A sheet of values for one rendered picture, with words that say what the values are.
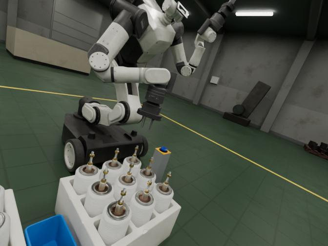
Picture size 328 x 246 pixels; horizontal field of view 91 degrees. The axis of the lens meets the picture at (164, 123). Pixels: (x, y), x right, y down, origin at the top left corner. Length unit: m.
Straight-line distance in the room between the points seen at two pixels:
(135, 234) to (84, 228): 0.17
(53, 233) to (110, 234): 0.28
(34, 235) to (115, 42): 0.77
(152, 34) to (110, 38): 0.25
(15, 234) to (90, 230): 0.19
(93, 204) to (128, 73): 0.52
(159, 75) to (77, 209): 0.59
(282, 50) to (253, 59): 1.03
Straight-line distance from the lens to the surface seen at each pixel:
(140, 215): 0.69
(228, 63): 8.75
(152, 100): 0.73
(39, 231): 0.80
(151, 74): 0.70
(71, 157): 1.16
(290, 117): 7.88
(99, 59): 0.72
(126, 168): 0.87
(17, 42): 6.02
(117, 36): 0.79
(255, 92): 7.53
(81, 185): 0.76
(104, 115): 1.25
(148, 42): 0.95
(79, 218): 0.70
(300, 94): 7.96
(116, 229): 0.62
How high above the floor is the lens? 0.70
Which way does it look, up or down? 14 degrees down
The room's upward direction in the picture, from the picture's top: 18 degrees clockwise
